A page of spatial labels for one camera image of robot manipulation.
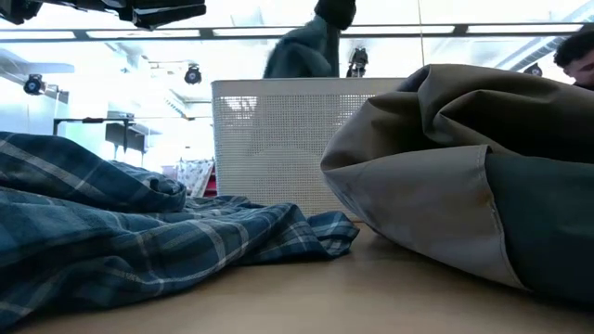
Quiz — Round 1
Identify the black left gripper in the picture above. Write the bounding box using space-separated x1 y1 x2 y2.
118 0 208 32

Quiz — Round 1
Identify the dark green garment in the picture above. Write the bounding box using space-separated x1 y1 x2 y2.
263 14 341 79

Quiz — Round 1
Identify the white perforated plastic basket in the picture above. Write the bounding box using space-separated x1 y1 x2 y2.
211 77 405 219

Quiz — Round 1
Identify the grey olive garment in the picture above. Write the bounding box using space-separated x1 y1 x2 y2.
319 63 594 291

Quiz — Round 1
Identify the blue plaid shirt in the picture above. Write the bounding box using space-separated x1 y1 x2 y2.
0 131 361 328

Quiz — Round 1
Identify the thin hanging pole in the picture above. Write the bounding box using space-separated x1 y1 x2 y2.
417 0 425 69

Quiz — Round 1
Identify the white patterned cloth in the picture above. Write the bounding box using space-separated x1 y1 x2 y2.
174 157 216 199

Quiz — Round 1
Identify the person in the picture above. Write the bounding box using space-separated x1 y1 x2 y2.
552 28 594 92

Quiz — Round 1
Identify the dark teal garment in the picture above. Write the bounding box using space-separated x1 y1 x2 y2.
484 151 594 305

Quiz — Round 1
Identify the black metal rig frame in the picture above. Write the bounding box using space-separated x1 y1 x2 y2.
0 23 584 44

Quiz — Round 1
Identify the black hanging camera mount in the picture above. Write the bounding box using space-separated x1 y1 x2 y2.
345 46 370 79

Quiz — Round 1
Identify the black background table frame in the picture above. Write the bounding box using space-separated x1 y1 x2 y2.
51 117 150 169

